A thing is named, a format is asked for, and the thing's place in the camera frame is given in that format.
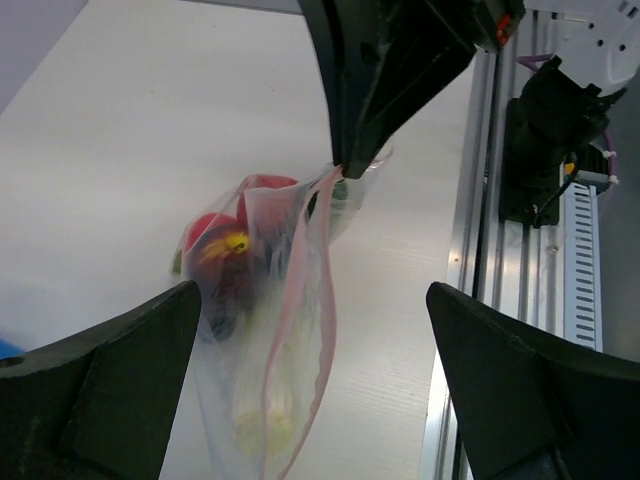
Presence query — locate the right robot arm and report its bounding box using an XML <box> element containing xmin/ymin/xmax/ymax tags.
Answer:
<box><xmin>300</xmin><ymin>1</ymin><xmax>639</xmax><ymax>179</ymax></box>

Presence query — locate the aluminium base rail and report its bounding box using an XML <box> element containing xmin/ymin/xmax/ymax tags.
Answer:
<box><xmin>419</xmin><ymin>49</ymin><xmax>571</xmax><ymax>480</ymax></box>

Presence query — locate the red apple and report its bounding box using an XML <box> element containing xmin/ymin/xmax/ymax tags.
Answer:
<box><xmin>182</xmin><ymin>212</ymin><xmax>240</xmax><ymax>260</ymax></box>

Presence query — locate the white slotted cable duct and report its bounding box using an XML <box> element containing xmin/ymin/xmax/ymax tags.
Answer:
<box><xmin>564</xmin><ymin>183</ymin><xmax>603</xmax><ymax>352</ymax></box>

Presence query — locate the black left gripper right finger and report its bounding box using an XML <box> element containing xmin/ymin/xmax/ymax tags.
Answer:
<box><xmin>426</xmin><ymin>282</ymin><xmax>639</xmax><ymax>479</ymax></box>

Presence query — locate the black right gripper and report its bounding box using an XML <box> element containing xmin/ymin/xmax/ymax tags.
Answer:
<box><xmin>342</xmin><ymin>0</ymin><xmax>525</xmax><ymax>179</ymax></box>

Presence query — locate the blue plastic bin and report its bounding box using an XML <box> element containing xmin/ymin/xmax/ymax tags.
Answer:
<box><xmin>0</xmin><ymin>338</ymin><xmax>24</xmax><ymax>360</ymax></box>

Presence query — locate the dark red onion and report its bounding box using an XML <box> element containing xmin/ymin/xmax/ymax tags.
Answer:
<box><xmin>186</xmin><ymin>224</ymin><xmax>251</xmax><ymax>316</ymax></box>

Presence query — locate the clear pink-dotted zip bag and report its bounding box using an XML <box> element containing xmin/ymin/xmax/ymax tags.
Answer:
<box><xmin>171</xmin><ymin>149</ymin><xmax>392</xmax><ymax>479</ymax></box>

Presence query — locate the white green leek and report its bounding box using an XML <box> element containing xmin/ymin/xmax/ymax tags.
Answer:
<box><xmin>172</xmin><ymin>249</ymin><xmax>321</xmax><ymax>456</ymax></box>

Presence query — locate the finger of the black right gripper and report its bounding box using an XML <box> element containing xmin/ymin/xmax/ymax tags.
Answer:
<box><xmin>299</xmin><ymin>1</ymin><xmax>380</xmax><ymax>165</ymax></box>

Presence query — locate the red pomegranate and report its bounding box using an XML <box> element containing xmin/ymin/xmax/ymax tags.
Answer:
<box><xmin>236</xmin><ymin>174</ymin><xmax>298</xmax><ymax>230</ymax></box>

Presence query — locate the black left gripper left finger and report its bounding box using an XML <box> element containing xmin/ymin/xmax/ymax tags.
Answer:
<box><xmin>1</xmin><ymin>281</ymin><xmax>201</xmax><ymax>479</ymax></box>

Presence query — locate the green cucumber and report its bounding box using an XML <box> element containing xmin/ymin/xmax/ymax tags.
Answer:
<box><xmin>307</xmin><ymin>179</ymin><xmax>349</xmax><ymax>219</ymax></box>

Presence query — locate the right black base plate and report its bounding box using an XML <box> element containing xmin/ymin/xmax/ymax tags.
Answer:
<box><xmin>498</xmin><ymin>98</ymin><xmax>560</xmax><ymax>226</ymax></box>

